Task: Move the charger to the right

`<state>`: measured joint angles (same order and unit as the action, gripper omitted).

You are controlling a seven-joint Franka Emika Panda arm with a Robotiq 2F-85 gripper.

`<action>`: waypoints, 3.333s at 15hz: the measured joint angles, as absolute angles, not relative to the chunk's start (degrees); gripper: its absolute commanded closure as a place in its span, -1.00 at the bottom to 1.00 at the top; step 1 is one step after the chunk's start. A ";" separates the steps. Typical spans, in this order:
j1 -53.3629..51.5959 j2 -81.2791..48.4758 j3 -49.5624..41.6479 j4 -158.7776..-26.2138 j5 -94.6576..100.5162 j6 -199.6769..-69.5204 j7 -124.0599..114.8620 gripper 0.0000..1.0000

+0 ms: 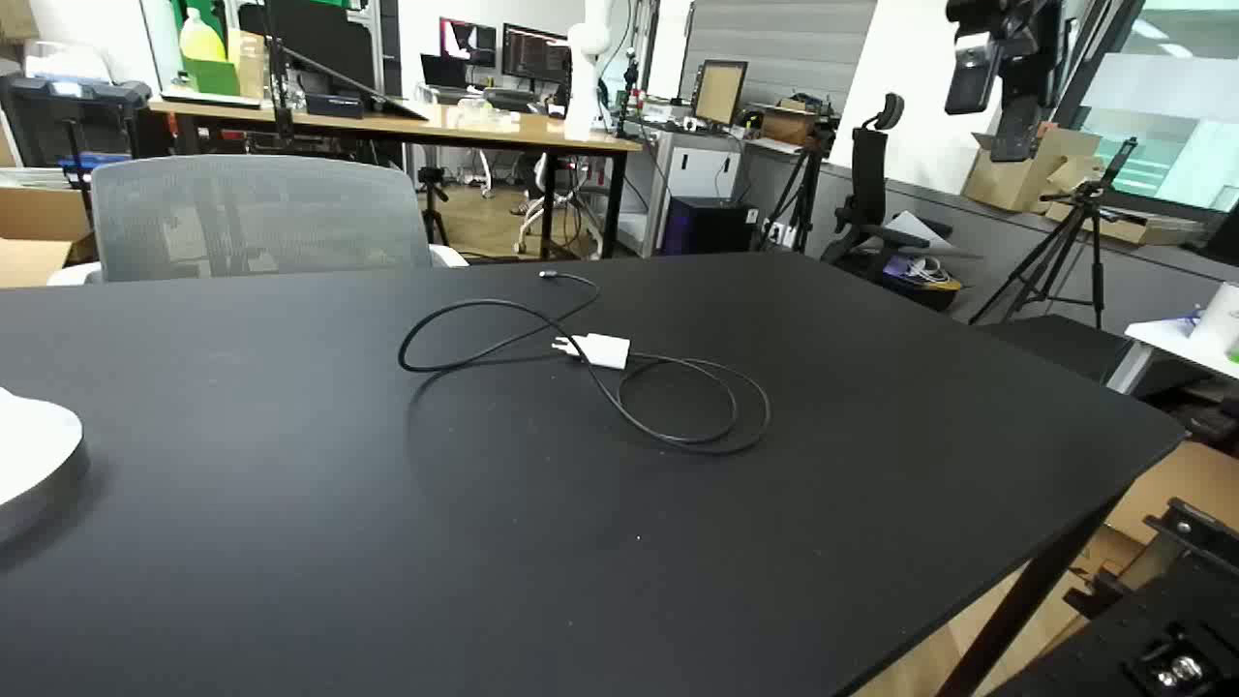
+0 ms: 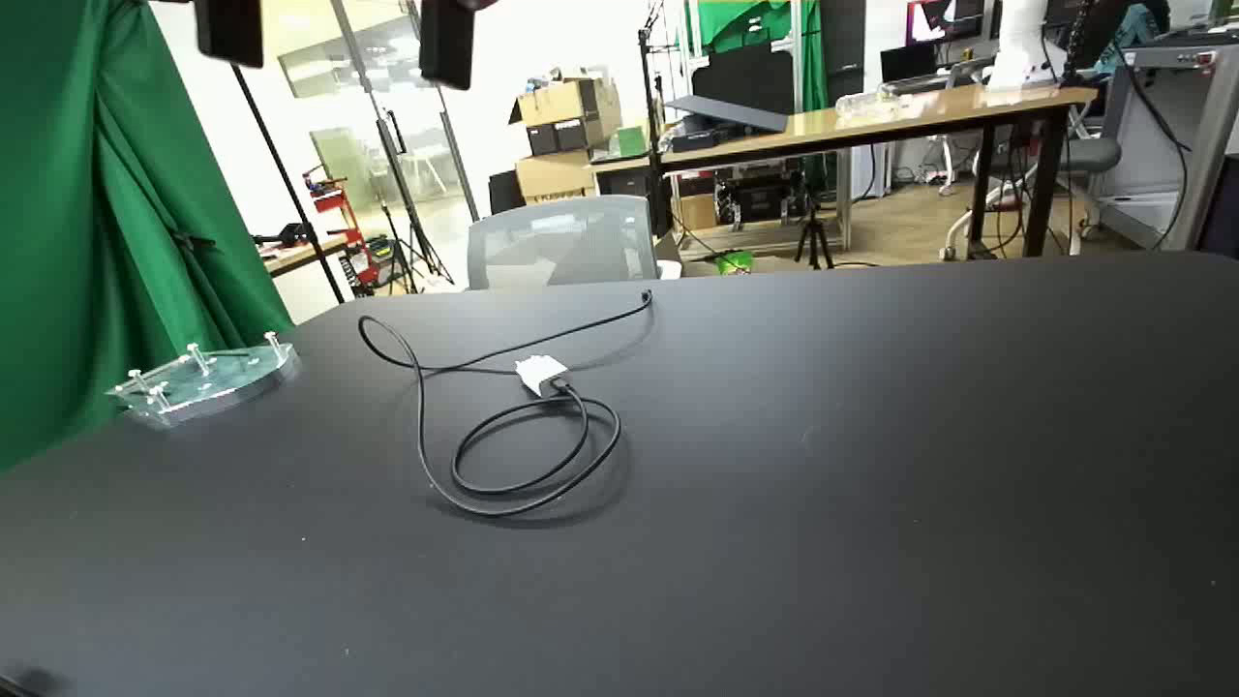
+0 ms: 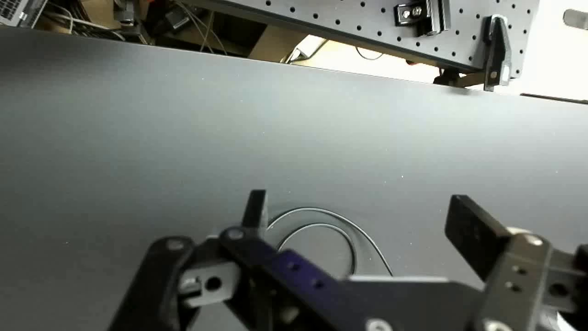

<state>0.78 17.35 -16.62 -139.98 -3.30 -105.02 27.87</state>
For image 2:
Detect black charger cable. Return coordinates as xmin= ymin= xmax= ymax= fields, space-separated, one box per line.
xmin=353 ymin=285 xmax=657 ymax=523

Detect white charger adapter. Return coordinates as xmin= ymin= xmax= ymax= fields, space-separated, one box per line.
xmin=515 ymin=356 xmax=569 ymax=397

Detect stacked cardboard boxes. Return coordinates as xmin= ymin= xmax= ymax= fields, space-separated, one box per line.
xmin=513 ymin=79 xmax=620 ymax=200

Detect wooden desk with black legs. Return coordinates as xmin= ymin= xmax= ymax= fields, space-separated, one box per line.
xmin=594 ymin=85 xmax=1097 ymax=257

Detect clear acrylic plate with screws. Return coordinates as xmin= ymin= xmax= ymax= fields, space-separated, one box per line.
xmin=114 ymin=333 xmax=297 ymax=431

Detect black light stand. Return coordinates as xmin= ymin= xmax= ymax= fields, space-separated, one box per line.
xmin=191 ymin=0 xmax=353 ymax=311

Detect green backdrop curtain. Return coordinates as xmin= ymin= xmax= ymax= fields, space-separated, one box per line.
xmin=0 ymin=0 xmax=289 ymax=467

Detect black camera tripod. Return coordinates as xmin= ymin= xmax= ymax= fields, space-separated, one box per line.
xmin=793 ymin=183 xmax=834 ymax=272

